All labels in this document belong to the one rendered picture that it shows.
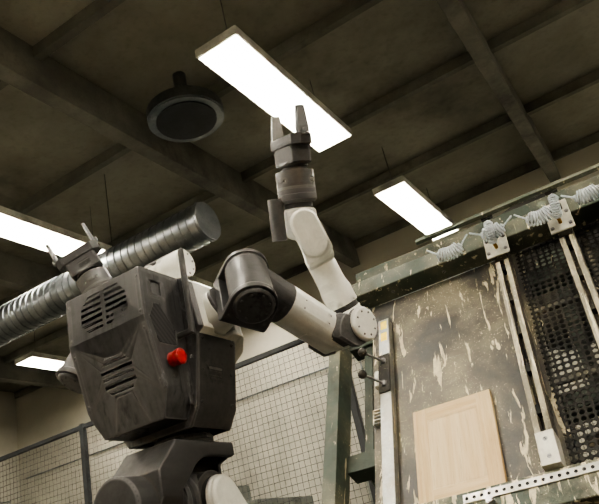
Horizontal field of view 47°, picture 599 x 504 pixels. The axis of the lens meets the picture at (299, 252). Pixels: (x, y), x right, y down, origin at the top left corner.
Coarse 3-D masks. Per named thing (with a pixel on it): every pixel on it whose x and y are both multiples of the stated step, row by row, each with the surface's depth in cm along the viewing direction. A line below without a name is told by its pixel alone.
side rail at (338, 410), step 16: (336, 352) 312; (336, 368) 305; (336, 384) 298; (336, 400) 291; (336, 416) 284; (336, 432) 278; (336, 448) 272; (336, 464) 266; (336, 480) 261; (336, 496) 256
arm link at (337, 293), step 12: (324, 264) 154; (336, 264) 155; (312, 276) 156; (324, 276) 154; (336, 276) 154; (324, 288) 154; (336, 288) 153; (348, 288) 155; (324, 300) 156; (336, 300) 154; (348, 300) 154; (336, 312) 155; (348, 312) 151
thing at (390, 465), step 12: (384, 348) 299; (384, 396) 279; (384, 408) 274; (384, 420) 270; (396, 420) 271; (384, 432) 265; (396, 432) 266; (384, 444) 261; (396, 444) 262; (384, 456) 257; (396, 456) 257; (384, 468) 253; (396, 468) 253; (384, 480) 250; (396, 480) 248; (384, 492) 246; (396, 492) 244
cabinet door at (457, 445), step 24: (432, 408) 264; (456, 408) 257; (480, 408) 251; (432, 432) 256; (456, 432) 250; (480, 432) 244; (432, 456) 248; (456, 456) 243; (480, 456) 238; (432, 480) 241; (456, 480) 236; (480, 480) 231; (504, 480) 226
